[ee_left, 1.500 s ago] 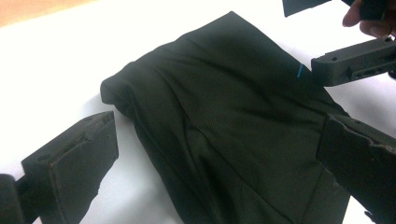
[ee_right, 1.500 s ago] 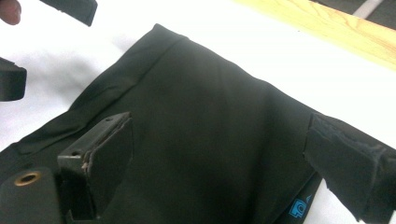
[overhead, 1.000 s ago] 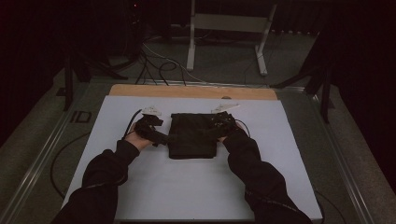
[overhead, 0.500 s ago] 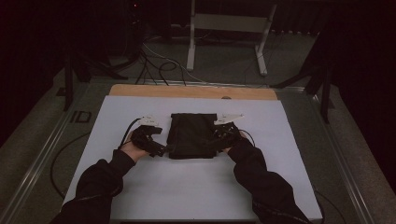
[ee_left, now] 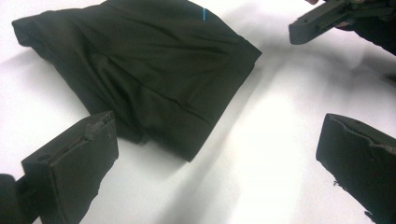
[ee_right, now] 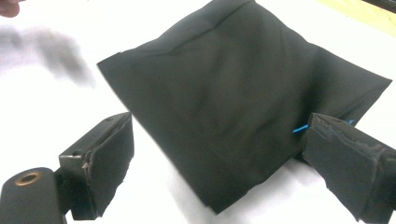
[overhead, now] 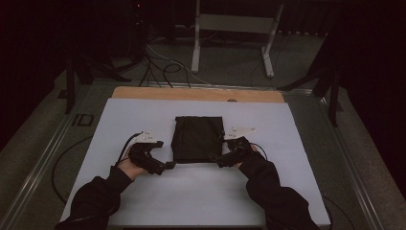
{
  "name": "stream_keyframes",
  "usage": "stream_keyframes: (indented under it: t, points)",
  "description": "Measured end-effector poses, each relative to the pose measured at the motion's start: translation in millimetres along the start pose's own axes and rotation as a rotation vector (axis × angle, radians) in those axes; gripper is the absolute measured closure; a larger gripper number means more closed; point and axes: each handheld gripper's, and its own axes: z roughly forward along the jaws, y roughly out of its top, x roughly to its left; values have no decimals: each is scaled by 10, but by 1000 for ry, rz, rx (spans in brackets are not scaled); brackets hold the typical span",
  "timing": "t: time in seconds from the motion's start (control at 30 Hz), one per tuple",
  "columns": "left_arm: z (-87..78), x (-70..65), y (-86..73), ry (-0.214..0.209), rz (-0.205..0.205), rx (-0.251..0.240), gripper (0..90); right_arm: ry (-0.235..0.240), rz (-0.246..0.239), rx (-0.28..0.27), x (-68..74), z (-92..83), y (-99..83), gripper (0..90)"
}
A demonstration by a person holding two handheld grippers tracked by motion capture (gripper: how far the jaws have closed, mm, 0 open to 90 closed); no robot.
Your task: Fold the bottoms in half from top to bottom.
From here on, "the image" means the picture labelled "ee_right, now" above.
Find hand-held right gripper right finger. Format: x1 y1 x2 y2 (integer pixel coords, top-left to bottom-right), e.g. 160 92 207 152
301 112 396 224

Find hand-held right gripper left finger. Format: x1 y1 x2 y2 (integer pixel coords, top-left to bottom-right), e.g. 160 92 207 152
58 111 135 221

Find black shorts with blue stripes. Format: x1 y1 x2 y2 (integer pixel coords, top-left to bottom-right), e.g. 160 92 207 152
96 0 392 215

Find white table mat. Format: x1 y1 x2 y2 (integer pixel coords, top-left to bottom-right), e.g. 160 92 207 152
0 0 396 224

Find wooden table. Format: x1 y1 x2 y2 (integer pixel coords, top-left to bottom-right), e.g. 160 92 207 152
316 0 396 38

